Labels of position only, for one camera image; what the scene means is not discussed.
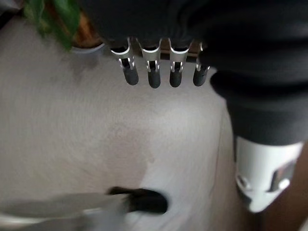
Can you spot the dark robot foot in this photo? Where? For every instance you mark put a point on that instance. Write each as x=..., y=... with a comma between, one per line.
x=146, y=201

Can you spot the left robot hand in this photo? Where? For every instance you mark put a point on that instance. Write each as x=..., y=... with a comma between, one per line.
x=252, y=48

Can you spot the green leafy plant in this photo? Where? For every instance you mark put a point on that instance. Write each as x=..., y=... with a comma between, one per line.
x=60, y=21

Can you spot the grey plant pot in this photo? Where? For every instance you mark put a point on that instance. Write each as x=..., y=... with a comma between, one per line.
x=86, y=36

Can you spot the silver robot leg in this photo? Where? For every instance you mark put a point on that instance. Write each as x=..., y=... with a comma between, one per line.
x=55, y=211

